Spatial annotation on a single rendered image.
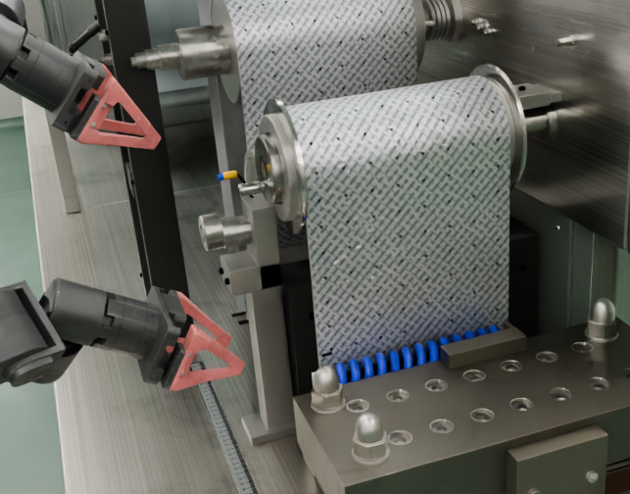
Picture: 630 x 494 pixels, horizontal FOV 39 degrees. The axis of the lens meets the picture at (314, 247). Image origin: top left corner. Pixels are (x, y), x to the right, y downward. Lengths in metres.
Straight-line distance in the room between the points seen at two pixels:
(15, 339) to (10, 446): 2.06
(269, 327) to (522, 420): 0.32
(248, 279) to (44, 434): 1.95
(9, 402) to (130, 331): 2.23
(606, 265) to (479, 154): 0.41
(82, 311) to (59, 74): 0.22
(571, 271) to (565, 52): 0.26
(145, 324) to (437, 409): 0.31
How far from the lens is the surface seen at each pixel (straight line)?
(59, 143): 1.90
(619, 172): 0.98
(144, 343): 0.89
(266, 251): 0.99
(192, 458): 1.11
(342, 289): 0.96
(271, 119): 0.93
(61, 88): 0.88
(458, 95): 0.98
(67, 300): 0.87
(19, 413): 3.03
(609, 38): 0.96
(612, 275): 1.32
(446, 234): 0.98
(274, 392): 1.09
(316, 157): 0.90
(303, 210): 0.90
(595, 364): 1.01
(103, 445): 1.16
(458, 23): 1.24
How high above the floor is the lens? 1.55
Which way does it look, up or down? 24 degrees down
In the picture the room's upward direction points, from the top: 5 degrees counter-clockwise
